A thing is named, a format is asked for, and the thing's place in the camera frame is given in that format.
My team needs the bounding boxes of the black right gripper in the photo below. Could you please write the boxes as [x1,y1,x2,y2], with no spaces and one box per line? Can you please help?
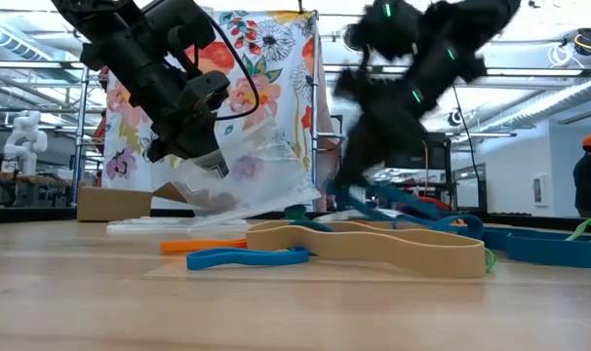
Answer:
[331,66,432,195]

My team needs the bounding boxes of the black monitor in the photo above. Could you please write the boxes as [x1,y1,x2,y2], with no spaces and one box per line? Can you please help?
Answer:
[387,130,450,172]

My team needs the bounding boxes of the white floral cloth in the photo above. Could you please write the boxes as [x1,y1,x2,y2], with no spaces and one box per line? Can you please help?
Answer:
[101,8,326,213]

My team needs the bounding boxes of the thin light blue rubber band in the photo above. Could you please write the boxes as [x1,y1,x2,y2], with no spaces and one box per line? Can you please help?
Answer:
[185,246,311,272]

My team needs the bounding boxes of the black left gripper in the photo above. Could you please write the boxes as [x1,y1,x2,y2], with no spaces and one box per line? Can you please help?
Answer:
[79,27,231,178]

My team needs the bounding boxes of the background workbench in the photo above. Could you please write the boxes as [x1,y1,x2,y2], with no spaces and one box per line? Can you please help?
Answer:
[0,169,75,209]

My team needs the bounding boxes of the ceiling cable reel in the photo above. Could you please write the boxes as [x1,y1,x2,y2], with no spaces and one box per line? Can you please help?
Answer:
[340,22,365,55]
[572,27,591,57]

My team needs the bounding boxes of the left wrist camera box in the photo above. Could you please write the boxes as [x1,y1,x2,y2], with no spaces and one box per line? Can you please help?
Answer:
[177,69,232,119]

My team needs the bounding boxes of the thin black hanging cable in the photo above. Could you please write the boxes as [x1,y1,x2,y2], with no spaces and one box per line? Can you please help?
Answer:
[451,85,489,212]

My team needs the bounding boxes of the black table frame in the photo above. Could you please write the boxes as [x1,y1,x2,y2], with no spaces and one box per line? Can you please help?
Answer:
[0,206,591,233]

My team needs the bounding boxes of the large tan rubber band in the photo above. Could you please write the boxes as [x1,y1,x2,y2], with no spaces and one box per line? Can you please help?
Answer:
[245,219,489,280]

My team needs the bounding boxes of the person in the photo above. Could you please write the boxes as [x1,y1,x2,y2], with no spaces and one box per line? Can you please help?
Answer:
[571,133,591,219]

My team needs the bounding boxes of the orange rubber band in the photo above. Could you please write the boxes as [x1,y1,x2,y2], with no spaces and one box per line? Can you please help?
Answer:
[159,236,250,255]

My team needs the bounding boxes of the white wall panel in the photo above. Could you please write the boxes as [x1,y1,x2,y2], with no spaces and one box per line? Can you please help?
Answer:
[532,175,546,207]

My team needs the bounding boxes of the green rubber band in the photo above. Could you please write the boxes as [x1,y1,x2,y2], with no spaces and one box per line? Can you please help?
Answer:
[563,217,591,244]
[483,246,498,275]

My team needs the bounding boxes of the black red work glove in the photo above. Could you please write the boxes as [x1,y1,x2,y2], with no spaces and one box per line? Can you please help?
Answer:
[414,195,453,213]

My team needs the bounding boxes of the open cardboard box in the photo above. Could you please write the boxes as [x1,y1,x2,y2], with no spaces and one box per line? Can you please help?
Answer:
[76,181,200,224]

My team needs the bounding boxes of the wide dark blue rubber band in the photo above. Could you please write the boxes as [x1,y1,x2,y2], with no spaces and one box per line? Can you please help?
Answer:
[481,224,591,270]

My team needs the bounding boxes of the yellow hanging cable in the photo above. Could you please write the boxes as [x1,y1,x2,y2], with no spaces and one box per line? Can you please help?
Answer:
[421,139,431,197]

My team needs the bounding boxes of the clear plastic zip bag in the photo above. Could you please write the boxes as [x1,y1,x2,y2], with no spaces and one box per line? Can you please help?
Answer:
[150,118,323,227]
[324,208,375,224]

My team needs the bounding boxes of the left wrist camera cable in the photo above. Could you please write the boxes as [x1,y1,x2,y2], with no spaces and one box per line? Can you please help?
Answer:
[165,14,261,122]

